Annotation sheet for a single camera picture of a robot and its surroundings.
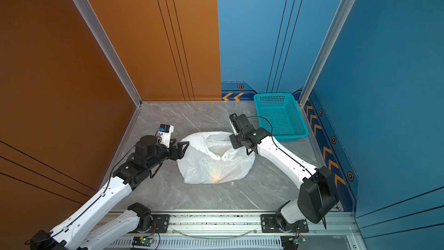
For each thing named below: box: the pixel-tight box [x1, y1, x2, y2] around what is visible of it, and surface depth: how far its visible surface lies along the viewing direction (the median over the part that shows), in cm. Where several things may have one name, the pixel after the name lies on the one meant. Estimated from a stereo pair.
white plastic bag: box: [177, 130, 257, 185], surface depth 82 cm
